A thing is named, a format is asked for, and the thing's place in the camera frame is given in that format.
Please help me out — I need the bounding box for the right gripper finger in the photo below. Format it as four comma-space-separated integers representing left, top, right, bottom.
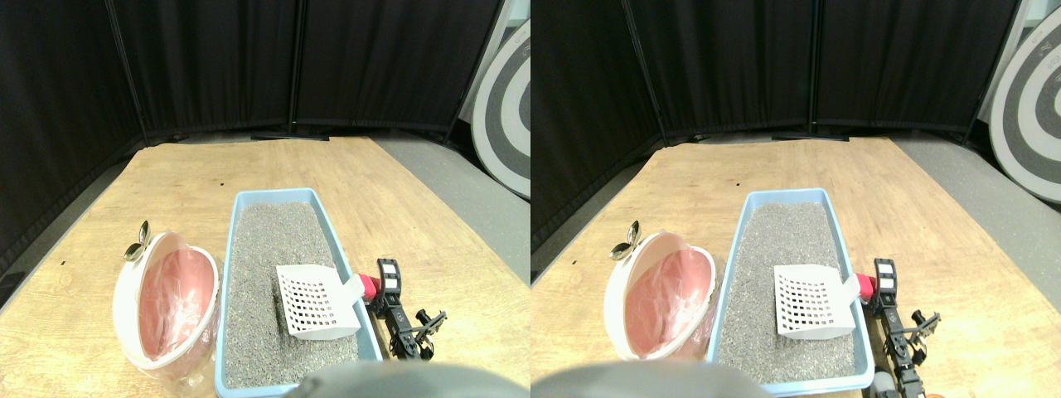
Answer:
874, 259, 899, 298
376, 259, 404, 299

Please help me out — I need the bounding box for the white scoop with red handle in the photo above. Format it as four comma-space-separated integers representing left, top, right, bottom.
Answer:
276, 264, 382, 342
774, 264, 878, 339

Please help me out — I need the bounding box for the blue litter tray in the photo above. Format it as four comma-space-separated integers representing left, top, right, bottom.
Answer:
711, 188, 876, 396
215, 188, 385, 398

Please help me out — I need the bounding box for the black curtain stand foot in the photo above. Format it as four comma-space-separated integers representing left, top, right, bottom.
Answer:
251, 124, 330, 142
771, 124, 850, 142

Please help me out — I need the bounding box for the grey and white round board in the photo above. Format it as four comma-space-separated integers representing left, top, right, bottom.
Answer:
989, 17, 1061, 204
471, 18, 531, 200

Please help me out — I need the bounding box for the white bin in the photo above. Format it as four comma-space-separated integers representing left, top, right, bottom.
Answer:
113, 221, 222, 391
603, 221, 719, 363

